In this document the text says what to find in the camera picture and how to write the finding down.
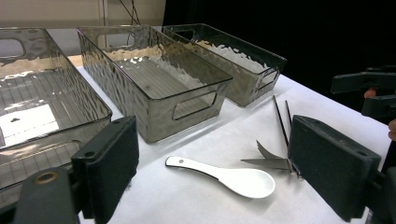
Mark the smoky translucent plastic bin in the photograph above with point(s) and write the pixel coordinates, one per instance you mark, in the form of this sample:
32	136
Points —
37	93
162	74
236	59

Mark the wooden shelf unit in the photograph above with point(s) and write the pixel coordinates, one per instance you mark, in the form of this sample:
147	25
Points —
46	12

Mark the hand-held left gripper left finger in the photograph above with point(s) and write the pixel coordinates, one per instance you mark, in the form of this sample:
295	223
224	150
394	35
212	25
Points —
109	168

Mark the metal fork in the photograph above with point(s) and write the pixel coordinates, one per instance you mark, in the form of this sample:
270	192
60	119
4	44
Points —
269	152

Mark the white table cover sheet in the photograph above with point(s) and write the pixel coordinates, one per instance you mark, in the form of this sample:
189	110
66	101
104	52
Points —
218	205

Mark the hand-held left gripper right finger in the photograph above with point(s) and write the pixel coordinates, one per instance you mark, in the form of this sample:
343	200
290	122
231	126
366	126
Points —
330	165

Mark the black chopstick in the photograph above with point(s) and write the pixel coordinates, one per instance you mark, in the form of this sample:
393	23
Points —
288	113
281	123

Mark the black curtain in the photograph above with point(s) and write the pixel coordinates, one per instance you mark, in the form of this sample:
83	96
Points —
311	31

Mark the white ceramic spoon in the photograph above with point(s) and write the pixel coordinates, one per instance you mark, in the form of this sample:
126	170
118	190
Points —
249	183

